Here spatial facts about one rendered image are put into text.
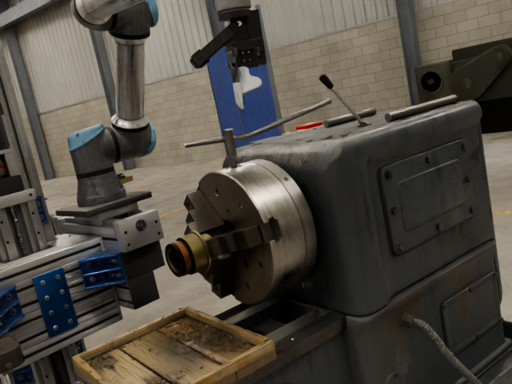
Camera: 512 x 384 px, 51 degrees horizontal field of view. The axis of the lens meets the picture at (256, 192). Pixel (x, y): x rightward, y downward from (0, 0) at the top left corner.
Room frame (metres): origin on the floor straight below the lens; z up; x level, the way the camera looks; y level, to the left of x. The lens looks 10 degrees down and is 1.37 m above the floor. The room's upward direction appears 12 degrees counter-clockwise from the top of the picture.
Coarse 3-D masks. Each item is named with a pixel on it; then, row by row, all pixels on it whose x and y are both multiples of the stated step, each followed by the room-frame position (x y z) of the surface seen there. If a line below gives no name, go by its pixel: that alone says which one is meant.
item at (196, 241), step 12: (180, 240) 1.11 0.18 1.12; (192, 240) 1.10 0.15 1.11; (204, 240) 1.10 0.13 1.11; (168, 252) 1.11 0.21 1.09; (180, 252) 1.07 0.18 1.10; (192, 252) 1.08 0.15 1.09; (204, 252) 1.09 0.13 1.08; (168, 264) 1.12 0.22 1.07; (180, 264) 1.07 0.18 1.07; (192, 264) 1.08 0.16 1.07; (204, 264) 1.09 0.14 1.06; (180, 276) 1.08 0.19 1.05
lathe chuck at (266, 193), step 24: (240, 168) 1.17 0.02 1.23; (264, 168) 1.17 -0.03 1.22; (216, 192) 1.19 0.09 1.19; (240, 192) 1.11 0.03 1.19; (264, 192) 1.10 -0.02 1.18; (240, 216) 1.12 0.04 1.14; (264, 216) 1.06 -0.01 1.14; (288, 216) 1.09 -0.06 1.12; (288, 240) 1.07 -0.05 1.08; (240, 264) 1.16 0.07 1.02; (264, 264) 1.08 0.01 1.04; (288, 264) 1.08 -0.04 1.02; (240, 288) 1.18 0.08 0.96; (264, 288) 1.09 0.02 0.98; (288, 288) 1.15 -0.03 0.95
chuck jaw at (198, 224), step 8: (200, 192) 1.23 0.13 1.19; (184, 200) 1.23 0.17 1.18; (192, 200) 1.21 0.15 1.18; (200, 200) 1.21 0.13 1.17; (208, 200) 1.22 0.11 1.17; (192, 208) 1.21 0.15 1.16; (200, 208) 1.20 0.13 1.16; (208, 208) 1.20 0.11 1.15; (192, 216) 1.17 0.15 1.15; (200, 216) 1.18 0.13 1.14; (208, 216) 1.18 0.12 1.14; (216, 216) 1.19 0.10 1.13; (192, 224) 1.16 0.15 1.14; (200, 224) 1.16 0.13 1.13; (208, 224) 1.17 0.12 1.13; (216, 224) 1.18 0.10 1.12; (224, 224) 1.19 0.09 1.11; (184, 232) 1.17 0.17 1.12; (200, 232) 1.15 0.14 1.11; (208, 232) 1.17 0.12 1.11; (216, 232) 1.20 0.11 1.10
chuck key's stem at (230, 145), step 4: (224, 132) 1.18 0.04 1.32; (228, 132) 1.18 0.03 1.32; (232, 132) 1.18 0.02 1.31; (224, 136) 1.18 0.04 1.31; (228, 136) 1.18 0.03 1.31; (232, 136) 1.18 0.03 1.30; (228, 140) 1.18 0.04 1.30; (232, 140) 1.18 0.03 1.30; (228, 144) 1.18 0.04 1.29; (232, 144) 1.18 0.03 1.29; (228, 148) 1.18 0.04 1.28; (232, 148) 1.18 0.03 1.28; (228, 152) 1.18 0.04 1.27; (232, 152) 1.18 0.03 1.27; (228, 156) 1.18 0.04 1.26; (232, 156) 1.18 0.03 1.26; (232, 160) 1.19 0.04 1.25; (232, 164) 1.19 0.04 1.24
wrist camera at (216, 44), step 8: (224, 32) 1.16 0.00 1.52; (232, 32) 1.16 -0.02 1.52; (216, 40) 1.16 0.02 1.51; (224, 40) 1.16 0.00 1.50; (208, 48) 1.16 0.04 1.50; (216, 48) 1.16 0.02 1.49; (192, 56) 1.17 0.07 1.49; (200, 56) 1.16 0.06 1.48; (208, 56) 1.16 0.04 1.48; (192, 64) 1.17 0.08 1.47; (200, 64) 1.16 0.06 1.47
